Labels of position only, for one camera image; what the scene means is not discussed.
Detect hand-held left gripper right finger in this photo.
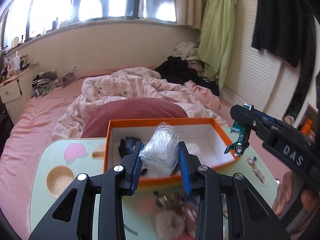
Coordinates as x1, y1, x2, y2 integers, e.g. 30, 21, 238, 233
177, 141, 292, 240

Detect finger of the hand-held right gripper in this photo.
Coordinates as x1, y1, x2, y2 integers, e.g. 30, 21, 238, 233
257, 112, 288, 130
230, 105, 275, 142

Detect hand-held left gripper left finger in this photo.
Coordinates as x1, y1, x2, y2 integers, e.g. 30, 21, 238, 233
29, 141, 144, 240

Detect green toy car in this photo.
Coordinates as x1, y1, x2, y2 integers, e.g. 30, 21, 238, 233
224, 102, 250, 157

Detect black cloth pouch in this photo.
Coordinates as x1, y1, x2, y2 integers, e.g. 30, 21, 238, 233
118, 136, 143, 157

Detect bubble wrap bundle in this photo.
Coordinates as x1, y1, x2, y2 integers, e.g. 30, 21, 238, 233
140, 121, 180, 178

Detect orange cardboard box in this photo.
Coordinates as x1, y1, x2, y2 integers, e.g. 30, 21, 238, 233
103, 117, 237, 188

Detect green cartoon print desktop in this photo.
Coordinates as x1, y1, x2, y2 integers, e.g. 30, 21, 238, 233
29, 126, 279, 240

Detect person's right hand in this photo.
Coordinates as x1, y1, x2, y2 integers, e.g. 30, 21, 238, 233
271, 172, 320, 233

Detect orange bottle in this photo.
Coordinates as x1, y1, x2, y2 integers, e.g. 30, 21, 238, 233
300, 119, 314, 138

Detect small doll figure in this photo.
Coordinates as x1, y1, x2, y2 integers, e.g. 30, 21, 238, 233
154, 191, 182, 209

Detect white louvered closet door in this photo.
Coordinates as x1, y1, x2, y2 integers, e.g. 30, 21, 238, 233
222, 0, 304, 120

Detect dark foil wrappers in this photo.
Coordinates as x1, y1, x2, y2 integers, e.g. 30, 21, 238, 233
251, 166, 267, 184

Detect beige fluffy pompom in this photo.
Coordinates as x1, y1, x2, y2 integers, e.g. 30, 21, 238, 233
154, 209, 187, 240

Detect dark red pillow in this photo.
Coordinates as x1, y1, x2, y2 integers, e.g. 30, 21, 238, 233
84, 99, 188, 138

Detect black clothes pile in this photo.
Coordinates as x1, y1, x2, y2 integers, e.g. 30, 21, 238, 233
155, 56, 220, 97

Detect light green hanging garment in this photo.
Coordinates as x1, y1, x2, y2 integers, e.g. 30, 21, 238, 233
197, 0, 237, 90

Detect white clothes pile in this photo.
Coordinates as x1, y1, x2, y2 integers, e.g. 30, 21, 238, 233
173, 41, 200, 60

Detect pink patterned blanket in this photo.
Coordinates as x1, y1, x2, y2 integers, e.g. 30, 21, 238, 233
52, 67, 227, 140

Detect black hanging garment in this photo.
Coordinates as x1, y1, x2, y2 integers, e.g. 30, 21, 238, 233
251, 0, 312, 68

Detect beige curtain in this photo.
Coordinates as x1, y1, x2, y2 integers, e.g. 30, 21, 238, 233
175, 0, 208, 29

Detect striped clothes pile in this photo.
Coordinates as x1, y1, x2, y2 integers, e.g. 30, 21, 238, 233
31, 71, 59, 98

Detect white drawer cabinet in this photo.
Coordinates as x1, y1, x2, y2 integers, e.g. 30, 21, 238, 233
0, 79, 23, 103

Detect white cup with straw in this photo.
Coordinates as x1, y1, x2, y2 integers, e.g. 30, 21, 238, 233
12, 51, 22, 73

